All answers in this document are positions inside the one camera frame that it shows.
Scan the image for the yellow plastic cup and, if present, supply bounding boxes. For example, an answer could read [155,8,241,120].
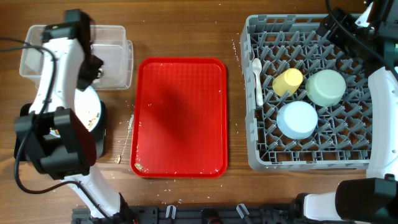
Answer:
[272,68,303,96]

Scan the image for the black waste bin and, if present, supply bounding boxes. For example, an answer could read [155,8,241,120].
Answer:
[14,100,107,161]

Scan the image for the clear plastic bin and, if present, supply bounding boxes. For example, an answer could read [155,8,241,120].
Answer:
[19,25,134,91]

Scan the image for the light blue bowl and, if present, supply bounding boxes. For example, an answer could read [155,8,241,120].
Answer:
[276,101,318,140]

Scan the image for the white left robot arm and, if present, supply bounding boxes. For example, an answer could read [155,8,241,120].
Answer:
[14,9,136,223]

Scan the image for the green plastic bowl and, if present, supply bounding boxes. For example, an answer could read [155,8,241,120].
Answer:
[305,70,346,107]

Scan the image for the black mounting rail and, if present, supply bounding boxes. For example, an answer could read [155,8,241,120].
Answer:
[71,202,348,224]

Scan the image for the white plastic spoon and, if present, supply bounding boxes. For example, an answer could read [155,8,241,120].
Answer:
[252,58,264,106]

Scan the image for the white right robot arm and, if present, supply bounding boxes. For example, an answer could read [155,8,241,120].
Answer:
[301,0,397,223]

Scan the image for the light blue plate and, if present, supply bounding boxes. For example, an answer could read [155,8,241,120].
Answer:
[75,86,101,132]

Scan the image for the blue-grey dishwasher rack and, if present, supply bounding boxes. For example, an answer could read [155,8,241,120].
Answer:
[240,14,373,171]

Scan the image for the food crumb on tray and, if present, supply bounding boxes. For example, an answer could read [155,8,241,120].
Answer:
[134,163,144,172]

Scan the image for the red plastic tray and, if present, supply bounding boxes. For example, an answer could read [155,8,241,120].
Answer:
[130,57,228,179]

